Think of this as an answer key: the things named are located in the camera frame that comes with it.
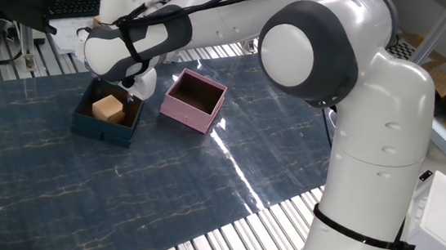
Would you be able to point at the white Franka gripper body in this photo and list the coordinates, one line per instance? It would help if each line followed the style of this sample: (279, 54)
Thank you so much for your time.
(146, 85)

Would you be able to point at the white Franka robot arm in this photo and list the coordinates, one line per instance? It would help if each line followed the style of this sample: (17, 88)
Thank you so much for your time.
(376, 156)

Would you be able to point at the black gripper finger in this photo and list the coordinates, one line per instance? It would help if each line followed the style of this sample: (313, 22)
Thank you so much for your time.
(129, 103)

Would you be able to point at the aluminium frame post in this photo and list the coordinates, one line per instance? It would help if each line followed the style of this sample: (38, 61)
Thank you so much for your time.
(441, 31)

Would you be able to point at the dark blue open box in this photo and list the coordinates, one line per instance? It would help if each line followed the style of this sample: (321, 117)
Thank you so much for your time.
(103, 132)

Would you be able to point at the white paper sheets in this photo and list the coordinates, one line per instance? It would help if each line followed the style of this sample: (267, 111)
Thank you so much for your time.
(65, 38)

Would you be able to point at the blue marble pattern mat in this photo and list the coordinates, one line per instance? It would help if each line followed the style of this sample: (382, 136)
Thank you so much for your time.
(117, 197)

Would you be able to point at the large wooden cube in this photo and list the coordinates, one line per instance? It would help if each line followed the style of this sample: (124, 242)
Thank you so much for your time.
(107, 107)

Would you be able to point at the checkerboard calibration sheet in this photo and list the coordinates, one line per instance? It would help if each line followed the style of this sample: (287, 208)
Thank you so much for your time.
(402, 51)

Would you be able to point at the pink open box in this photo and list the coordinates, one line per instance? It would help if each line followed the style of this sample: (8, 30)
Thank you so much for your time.
(185, 115)

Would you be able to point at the black keyboard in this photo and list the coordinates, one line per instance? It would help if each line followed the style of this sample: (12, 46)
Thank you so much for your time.
(74, 6)

